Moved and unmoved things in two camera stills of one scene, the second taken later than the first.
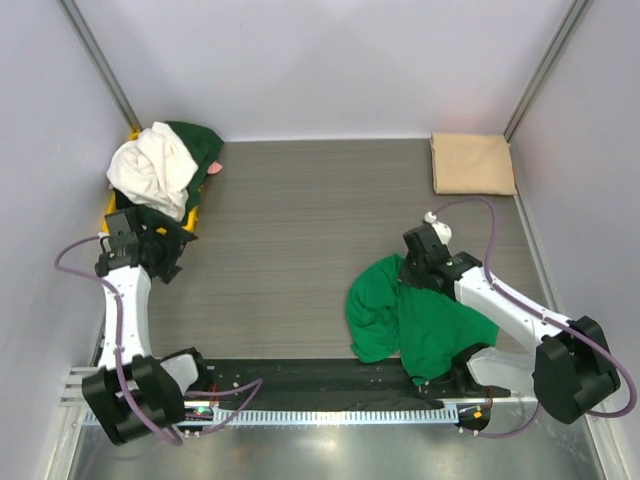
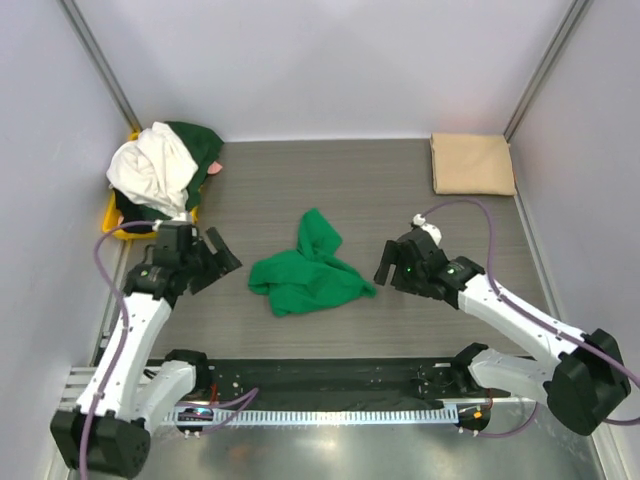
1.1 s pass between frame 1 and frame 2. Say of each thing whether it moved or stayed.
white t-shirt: stayed
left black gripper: moved
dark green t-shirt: stayed
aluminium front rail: stayed
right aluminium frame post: stayed
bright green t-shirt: moved
